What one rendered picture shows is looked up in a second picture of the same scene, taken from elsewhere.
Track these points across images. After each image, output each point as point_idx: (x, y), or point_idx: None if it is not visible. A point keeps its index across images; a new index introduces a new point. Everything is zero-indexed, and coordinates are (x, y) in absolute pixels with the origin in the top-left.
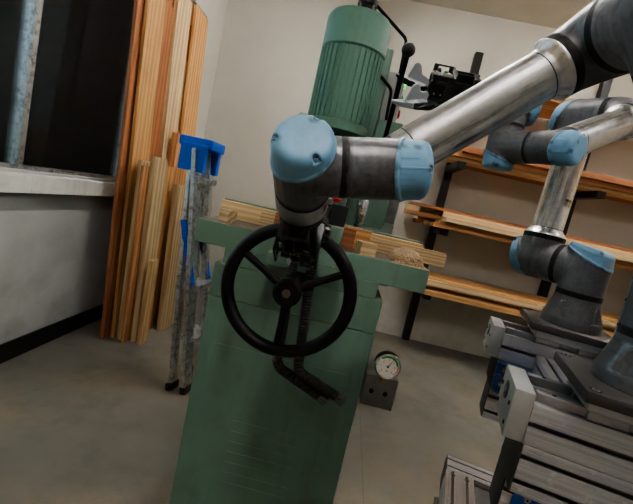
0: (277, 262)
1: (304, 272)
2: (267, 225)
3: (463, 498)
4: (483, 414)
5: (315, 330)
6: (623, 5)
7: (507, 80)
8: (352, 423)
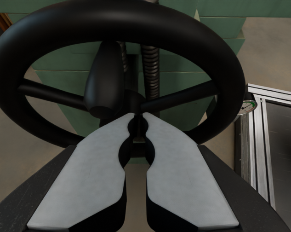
0: (90, 48)
1: (139, 54)
2: (12, 28)
3: (259, 117)
4: None
5: (162, 79)
6: None
7: None
8: (198, 123)
